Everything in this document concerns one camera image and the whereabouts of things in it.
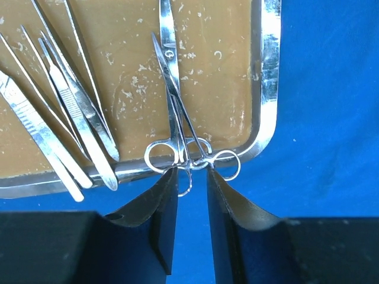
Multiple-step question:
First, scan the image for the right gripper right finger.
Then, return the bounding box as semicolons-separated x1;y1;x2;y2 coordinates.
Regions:
207;169;378;283

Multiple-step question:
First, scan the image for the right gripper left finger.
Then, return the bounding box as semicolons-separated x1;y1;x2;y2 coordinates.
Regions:
1;168;178;283

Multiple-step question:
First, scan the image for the steel forceps clamp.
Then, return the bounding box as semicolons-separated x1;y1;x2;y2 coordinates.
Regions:
144;34;241;181
144;1;206;197

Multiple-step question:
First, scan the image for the blue surgical cloth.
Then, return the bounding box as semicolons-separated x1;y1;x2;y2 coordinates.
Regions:
1;1;378;283

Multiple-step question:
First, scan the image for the steel tray orange liner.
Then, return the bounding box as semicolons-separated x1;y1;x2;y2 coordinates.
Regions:
1;1;281;198

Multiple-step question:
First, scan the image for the steel scalpel handle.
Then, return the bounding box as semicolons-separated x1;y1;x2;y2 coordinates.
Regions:
1;71;93;202

